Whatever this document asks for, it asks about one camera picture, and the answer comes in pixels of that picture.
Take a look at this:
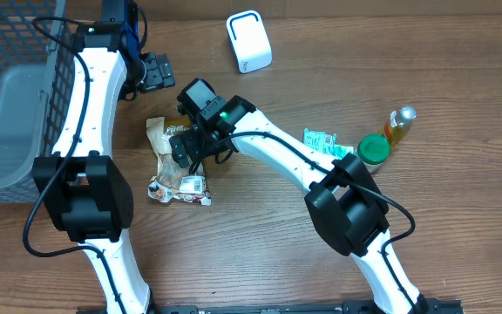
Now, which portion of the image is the brown snack bag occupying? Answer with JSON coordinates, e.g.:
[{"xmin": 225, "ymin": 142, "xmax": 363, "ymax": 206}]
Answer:
[{"xmin": 146, "ymin": 117, "xmax": 212, "ymax": 206}]

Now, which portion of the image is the teal tissue pack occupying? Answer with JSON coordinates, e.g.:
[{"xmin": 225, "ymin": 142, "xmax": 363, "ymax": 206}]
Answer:
[{"xmin": 302, "ymin": 128, "xmax": 355, "ymax": 159}]

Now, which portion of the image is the green lid white jar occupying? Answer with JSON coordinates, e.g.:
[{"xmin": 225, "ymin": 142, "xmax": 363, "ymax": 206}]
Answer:
[{"xmin": 356, "ymin": 133, "xmax": 391, "ymax": 173}]

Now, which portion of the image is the yellow oil bottle silver cap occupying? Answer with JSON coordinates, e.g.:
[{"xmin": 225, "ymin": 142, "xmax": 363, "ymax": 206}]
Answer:
[{"xmin": 378, "ymin": 106, "xmax": 417, "ymax": 151}]

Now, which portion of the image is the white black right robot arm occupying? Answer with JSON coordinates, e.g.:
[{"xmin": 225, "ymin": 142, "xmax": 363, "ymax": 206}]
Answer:
[{"xmin": 172, "ymin": 78, "xmax": 428, "ymax": 313}]

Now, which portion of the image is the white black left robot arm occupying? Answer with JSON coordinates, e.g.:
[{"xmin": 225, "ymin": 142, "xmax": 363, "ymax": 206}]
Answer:
[{"xmin": 23, "ymin": 1, "xmax": 175, "ymax": 313}]

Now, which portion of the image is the white barcode scanner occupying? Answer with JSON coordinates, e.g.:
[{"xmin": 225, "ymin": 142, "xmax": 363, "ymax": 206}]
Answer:
[{"xmin": 226, "ymin": 10, "xmax": 273, "ymax": 74}]

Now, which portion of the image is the dark grey mesh basket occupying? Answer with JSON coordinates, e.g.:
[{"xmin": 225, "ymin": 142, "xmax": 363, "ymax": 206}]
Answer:
[{"xmin": 0, "ymin": 0, "xmax": 74, "ymax": 202}]

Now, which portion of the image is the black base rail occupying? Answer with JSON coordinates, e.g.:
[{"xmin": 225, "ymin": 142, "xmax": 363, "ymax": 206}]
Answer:
[{"xmin": 76, "ymin": 298, "xmax": 465, "ymax": 314}]

